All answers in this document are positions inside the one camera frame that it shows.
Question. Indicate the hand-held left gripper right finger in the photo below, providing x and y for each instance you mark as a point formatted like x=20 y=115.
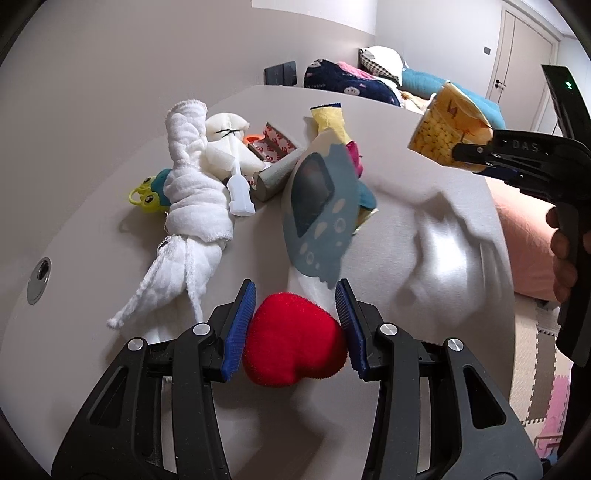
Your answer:
x=348 y=323

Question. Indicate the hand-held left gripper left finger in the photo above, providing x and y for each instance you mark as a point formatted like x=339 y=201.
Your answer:
x=240 y=323

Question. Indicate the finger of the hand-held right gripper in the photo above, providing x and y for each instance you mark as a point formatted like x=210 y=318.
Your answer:
x=471 y=152
x=503 y=173

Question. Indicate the red heart sponge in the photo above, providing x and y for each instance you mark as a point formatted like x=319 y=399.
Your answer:
x=295 y=341

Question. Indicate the pink fluffy ball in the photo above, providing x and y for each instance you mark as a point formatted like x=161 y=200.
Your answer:
x=354 y=159

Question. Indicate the blue printed plastic bag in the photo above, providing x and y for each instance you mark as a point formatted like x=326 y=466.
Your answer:
x=318 y=198

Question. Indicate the white towel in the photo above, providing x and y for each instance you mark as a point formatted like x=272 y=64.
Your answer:
x=194 y=198

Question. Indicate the yellow snack packet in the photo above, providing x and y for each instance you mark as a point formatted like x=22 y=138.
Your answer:
x=330 y=120

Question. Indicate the green alien toy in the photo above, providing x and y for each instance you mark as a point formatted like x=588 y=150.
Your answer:
x=147 y=194

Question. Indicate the person's right hand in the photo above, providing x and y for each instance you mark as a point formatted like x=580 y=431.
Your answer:
x=564 y=263

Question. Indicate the bed with pink sheet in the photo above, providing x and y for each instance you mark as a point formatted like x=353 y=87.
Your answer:
x=521 y=240

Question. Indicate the teal cushion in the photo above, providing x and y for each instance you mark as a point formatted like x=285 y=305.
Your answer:
x=443 y=87

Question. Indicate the beige door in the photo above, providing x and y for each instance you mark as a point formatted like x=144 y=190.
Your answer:
x=521 y=50

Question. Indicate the teal and yellow wrapper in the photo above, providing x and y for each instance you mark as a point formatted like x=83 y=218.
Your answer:
x=367 y=196

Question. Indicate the white plastic syringe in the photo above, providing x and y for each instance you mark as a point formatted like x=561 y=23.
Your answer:
x=240 y=196

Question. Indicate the checkered pillow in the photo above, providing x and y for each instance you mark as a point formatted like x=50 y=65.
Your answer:
x=381 y=60

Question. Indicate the pink cloth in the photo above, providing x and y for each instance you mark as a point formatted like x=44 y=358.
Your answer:
x=352 y=69

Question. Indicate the navy printed blanket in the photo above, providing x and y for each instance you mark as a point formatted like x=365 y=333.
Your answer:
x=341 y=85

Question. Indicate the grey block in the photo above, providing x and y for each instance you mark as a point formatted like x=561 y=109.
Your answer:
x=274 y=179

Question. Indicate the white foam wrap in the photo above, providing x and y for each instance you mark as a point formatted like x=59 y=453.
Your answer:
x=226 y=143

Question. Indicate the red printed tape roll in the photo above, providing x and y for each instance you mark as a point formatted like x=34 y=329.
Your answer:
x=277 y=143

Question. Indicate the orange plastic toy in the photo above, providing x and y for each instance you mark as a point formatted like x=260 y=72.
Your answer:
x=253 y=137

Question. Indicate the black wall socket panel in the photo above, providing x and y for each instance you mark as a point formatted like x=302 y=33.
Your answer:
x=279 y=74

